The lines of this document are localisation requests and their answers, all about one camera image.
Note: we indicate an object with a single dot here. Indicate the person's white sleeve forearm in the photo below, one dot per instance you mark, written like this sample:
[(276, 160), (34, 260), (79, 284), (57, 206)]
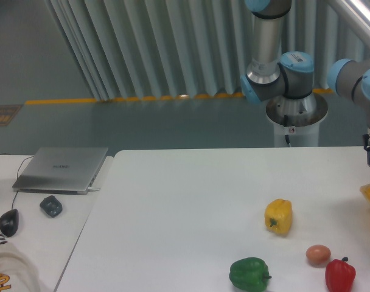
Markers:
[(17, 273)]

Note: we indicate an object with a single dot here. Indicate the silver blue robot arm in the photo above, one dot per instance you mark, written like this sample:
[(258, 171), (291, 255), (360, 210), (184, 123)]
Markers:
[(285, 81)]

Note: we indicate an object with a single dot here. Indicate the yellow bell pepper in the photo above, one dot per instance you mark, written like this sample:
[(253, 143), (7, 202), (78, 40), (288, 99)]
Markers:
[(278, 216)]

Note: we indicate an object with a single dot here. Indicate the brown egg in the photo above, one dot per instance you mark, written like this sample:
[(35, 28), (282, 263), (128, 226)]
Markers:
[(318, 254)]

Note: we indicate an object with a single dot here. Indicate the red bell pepper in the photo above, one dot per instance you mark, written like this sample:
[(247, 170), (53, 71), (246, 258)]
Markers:
[(340, 275)]

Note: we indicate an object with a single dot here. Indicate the green bell pepper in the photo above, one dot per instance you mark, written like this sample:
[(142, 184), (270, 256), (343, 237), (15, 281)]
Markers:
[(250, 274)]

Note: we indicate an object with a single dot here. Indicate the white pleated curtain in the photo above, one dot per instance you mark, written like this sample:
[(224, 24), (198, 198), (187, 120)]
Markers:
[(141, 49)]

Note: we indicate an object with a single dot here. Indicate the silver closed laptop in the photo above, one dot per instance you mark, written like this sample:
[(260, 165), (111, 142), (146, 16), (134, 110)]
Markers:
[(61, 170)]

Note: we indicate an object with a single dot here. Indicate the black power adapter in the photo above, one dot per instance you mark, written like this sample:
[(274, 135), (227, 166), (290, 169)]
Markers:
[(51, 206)]

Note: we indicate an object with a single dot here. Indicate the black computer mouse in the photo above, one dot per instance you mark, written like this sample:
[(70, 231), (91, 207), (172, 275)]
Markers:
[(9, 223)]

